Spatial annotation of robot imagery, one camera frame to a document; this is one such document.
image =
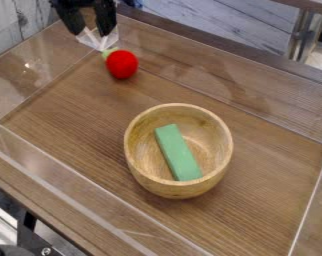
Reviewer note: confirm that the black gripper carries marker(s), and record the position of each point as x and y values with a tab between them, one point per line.
69	11

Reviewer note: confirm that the red plush strawberry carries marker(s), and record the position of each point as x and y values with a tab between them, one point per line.
122	63

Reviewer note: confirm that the wooden bowl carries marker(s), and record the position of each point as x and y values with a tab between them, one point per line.
208	137

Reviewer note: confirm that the green rectangular block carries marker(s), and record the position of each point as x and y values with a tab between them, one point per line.
178	154

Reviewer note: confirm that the black table leg clamp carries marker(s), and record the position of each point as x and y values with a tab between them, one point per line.
30	240

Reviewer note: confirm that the metal stool frame background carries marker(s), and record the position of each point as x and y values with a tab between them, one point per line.
305	36

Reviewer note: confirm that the clear acrylic tray wall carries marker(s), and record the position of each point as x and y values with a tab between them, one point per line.
42	175

